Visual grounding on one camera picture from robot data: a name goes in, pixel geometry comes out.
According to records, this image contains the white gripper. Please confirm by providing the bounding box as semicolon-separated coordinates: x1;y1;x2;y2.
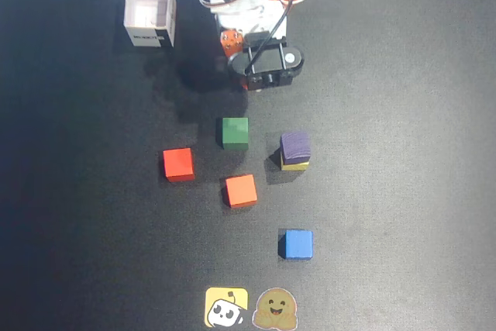
214;0;288;92

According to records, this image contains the purple cube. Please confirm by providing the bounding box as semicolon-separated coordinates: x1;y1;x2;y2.
279;130;312;166

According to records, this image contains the green cube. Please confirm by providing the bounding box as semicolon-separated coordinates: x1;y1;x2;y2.
221;116;250;151

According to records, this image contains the red cube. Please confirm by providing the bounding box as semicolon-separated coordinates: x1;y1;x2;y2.
162;147;195;183

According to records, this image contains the yellow cube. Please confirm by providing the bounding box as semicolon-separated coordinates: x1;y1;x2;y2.
280;159;311;172

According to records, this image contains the orange cube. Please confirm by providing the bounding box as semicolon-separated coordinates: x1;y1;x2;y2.
222;174;259;209

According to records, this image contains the blue cube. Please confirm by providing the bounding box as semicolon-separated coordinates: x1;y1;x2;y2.
278;229;314;260

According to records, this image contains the white open cardboard box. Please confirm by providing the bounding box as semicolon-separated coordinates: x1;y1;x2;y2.
122;0;178;49

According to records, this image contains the black table mat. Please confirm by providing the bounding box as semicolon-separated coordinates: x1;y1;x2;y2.
0;0;496;331

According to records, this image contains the yellow robot sticker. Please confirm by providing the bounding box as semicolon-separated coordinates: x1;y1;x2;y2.
204;287;250;328

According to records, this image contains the hugging face emoji sticker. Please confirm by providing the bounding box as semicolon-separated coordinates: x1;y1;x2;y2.
251;287;299;330

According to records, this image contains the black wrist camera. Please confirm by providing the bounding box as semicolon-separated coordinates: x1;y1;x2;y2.
228;35;305;92

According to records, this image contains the black camera cable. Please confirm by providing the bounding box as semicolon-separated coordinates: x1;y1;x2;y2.
247;0;304;74

